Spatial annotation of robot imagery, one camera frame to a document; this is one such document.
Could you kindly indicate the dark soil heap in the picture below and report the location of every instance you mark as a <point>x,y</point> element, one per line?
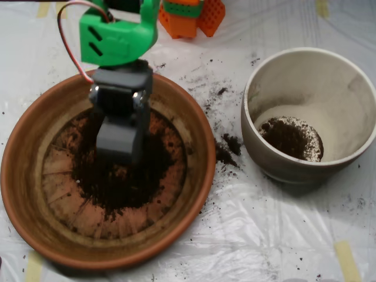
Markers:
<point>123,188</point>

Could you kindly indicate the grey gripper, black servo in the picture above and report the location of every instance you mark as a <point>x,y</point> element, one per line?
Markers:
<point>118,80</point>

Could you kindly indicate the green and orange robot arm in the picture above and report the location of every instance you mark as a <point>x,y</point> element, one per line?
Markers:
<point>117,44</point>

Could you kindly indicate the beige masking tape strip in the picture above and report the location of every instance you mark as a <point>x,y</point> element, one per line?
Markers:
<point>43,9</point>
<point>33,267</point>
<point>61,10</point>
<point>322,8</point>
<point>348,261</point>

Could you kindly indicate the spilled soil clump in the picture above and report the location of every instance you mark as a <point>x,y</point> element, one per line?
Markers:
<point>232,144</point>

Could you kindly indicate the terracotta saucer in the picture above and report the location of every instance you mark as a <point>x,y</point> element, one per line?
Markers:
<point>29,147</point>

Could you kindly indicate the white ceramic pot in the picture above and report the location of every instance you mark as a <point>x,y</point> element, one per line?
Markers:
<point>337,88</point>

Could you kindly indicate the clear plastic cover sheet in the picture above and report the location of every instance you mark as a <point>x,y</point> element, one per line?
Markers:
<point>264,235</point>

